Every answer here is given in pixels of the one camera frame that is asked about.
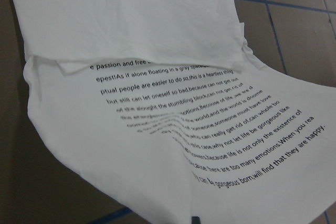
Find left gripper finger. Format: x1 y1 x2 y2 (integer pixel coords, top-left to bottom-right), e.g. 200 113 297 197
192 216 201 224

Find white long-sleeve printed shirt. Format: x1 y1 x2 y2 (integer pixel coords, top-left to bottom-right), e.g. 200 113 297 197
13 0 335 223

